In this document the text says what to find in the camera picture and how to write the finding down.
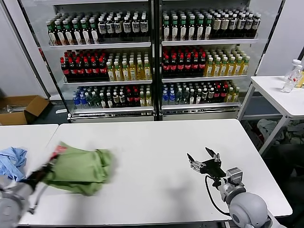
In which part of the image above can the yellow drink bottle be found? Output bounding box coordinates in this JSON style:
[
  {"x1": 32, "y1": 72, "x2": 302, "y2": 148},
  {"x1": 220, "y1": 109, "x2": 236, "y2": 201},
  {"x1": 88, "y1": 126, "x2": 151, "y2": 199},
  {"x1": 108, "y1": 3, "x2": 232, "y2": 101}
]
[{"x1": 296, "y1": 70, "x2": 304, "y2": 89}]

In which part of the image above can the dark bottle beige label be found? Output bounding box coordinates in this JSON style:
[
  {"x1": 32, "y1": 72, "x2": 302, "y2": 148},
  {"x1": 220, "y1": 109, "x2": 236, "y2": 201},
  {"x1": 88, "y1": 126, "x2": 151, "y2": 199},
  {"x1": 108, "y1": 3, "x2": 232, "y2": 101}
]
[
  {"x1": 252, "y1": 13, "x2": 261, "y2": 38},
  {"x1": 244, "y1": 13, "x2": 254, "y2": 38},
  {"x1": 228, "y1": 14, "x2": 238, "y2": 38},
  {"x1": 236, "y1": 14, "x2": 246, "y2": 38},
  {"x1": 220, "y1": 14, "x2": 230, "y2": 38},
  {"x1": 212, "y1": 14, "x2": 222, "y2": 38}
]

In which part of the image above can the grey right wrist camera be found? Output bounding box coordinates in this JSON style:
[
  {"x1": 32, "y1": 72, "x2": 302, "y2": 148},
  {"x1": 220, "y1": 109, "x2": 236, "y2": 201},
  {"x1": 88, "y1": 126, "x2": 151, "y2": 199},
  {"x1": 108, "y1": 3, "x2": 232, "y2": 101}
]
[{"x1": 225, "y1": 167, "x2": 245, "y2": 187}]

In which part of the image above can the dark grey cloth pile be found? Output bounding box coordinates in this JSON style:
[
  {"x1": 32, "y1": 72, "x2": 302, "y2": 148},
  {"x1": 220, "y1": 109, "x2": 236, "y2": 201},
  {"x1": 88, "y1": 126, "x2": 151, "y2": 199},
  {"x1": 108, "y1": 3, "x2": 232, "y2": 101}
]
[{"x1": 285, "y1": 121, "x2": 304, "y2": 145}]

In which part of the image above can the clear bottle red label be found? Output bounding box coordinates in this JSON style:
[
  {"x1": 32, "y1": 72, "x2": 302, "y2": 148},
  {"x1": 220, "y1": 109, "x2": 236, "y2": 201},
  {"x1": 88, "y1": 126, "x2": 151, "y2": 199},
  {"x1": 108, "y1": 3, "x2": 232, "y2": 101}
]
[{"x1": 281, "y1": 59, "x2": 303, "y2": 94}]

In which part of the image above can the white side table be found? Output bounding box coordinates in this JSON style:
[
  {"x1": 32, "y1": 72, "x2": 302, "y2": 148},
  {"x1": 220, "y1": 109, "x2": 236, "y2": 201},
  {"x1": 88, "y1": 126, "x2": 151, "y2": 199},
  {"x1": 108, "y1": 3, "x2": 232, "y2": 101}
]
[{"x1": 237, "y1": 75, "x2": 304, "y2": 156}]

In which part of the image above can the white drinks display cabinet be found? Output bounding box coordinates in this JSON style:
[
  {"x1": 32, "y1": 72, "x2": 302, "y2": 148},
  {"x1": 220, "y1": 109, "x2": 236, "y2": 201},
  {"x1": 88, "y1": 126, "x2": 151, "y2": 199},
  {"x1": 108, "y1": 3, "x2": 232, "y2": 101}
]
[
  {"x1": 156, "y1": 0, "x2": 285, "y2": 122},
  {"x1": 18, "y1": 0, "x2": 158, "y2": 124}
]

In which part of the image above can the brown cardboard box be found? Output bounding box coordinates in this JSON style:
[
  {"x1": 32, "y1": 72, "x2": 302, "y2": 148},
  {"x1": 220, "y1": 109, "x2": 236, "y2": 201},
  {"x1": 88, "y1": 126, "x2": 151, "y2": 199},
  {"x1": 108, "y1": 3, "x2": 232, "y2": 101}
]
[{"x1": 0, "y1": 95, "x2": 51, "y2": 126}]

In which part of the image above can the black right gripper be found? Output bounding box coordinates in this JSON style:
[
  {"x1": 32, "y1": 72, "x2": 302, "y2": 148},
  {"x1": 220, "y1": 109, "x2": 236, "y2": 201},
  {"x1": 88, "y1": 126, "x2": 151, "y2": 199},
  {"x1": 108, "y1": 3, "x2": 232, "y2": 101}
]
[{"x1": 187, "y1": 147, "x2": 226, "y2": 179}]

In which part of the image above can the grey white cloth pile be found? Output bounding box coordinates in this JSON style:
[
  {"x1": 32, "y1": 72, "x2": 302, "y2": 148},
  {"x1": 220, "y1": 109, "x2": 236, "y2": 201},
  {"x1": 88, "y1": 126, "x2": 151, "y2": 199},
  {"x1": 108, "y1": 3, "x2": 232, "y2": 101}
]
[{"x1": 256, "y1": 118, "x2": 285, "y2": 142}]

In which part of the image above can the dark bottle blue-white label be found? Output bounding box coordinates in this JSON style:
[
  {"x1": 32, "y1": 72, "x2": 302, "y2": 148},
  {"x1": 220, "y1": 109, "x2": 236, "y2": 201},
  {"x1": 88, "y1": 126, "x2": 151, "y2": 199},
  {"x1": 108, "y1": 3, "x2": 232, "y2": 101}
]
[
  {"x1": 131, "y1": 15, "x2": 141, "y2": 38},
  {"x1": 98, "y1": 17, "x2": 108, "y2": 38},
  {"x1": 139, "y1": 15, "x2": 149, "y2": 38},
  {"x1": 105, "y1": 16, "x2": 115, "y2": 38},
  {"x1": 122, "y1": 16, "x2": 132, "y2": 38},
  {"x1": 114, "y1": 16, "x2": 124, "y2": 38}
]

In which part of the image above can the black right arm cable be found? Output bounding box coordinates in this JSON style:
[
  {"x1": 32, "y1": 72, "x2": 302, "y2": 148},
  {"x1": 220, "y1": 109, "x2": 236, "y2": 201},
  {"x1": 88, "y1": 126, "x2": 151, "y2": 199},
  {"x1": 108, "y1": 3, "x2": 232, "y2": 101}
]
[{"x1": 204, "y1": 176, "x2": 232, "y2": 216}]

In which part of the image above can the white cabinet shelf board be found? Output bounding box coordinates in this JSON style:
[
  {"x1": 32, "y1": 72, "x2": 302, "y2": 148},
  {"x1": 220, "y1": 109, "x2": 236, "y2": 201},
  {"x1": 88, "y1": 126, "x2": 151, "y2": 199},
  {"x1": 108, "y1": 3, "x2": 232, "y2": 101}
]
[
  {"x1": 161, "y1": 102, "x2": 241, "y2": 114},
  {"x1": 161, "y1": 38, "x2": 259, "y2": 47},
  {"x1": 48, "y1": 42, "x2": 152, "y2": 50},
  {"x1": 63, "y1": 79, "x2": 153, "y2": 86},
  {"x1": 68, "y1": 106, "x2": 155, "y2": 117},
  {"x1": 161, "y1": 75, "x2": 250, "y2": 84}
]

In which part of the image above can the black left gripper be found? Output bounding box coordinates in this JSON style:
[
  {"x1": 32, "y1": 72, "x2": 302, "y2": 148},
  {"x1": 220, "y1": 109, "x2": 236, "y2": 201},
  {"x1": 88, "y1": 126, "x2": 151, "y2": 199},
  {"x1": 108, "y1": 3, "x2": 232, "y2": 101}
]
[{"x1": 25, "y1": 162, "x2": 57, "y2": 190}]

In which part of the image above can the light green shirt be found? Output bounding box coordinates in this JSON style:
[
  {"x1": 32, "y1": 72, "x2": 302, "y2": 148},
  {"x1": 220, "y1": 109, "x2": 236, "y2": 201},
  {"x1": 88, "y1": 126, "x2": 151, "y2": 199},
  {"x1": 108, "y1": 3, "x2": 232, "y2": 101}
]
[{"x1": 41, "y1": 142, "x2": 115, "y2": 197}]

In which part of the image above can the green-capped dark tea bottle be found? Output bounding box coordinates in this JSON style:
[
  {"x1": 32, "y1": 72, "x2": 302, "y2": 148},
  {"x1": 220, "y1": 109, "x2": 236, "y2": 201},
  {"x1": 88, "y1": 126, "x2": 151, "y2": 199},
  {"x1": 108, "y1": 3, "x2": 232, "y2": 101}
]
[
  {"x1": 171, "y1": 16, "x2": 180, "y2": 41},
  {"x1": 54, "y1": 20, "x2": 66, "y2": 46},
  {"x1": 80, "y1": 19, "x2": 91, "y2": 45},
  {"x1": 179, "y1": 15, "x2": 189, "y2": 41},
  {"x1": 204, "y1": 15, "x2": 214, "y2": 40},
  {"x1": 196, "y1": 15, "x2": 205, "y2": 40},
  {"x1": 63, "y1": 19, "x2": 74, "y2": 46},
  {"x1": 89, "y1": 18, "x2": 100, "y2": 45},
  {"x1": 72, "y1": 19, "x2": 82, "y2": 45},
  {"x1": 187, "y1": 15, "x2": 197, "y2": 40},
  {"x1": 47, "y1": 21, "x2": 57, "y2": 46},
  {"x1": 162, "y1": 16, "x2": 172, "y2": 41}
]

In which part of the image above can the light blue cloth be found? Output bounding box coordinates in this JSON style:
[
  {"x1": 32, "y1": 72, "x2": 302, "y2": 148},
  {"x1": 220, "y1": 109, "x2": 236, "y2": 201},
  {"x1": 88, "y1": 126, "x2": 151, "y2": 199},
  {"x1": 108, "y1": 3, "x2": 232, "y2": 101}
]
[{"x1": 0, "y1": 146, "x2": 29, "y2": 183}]

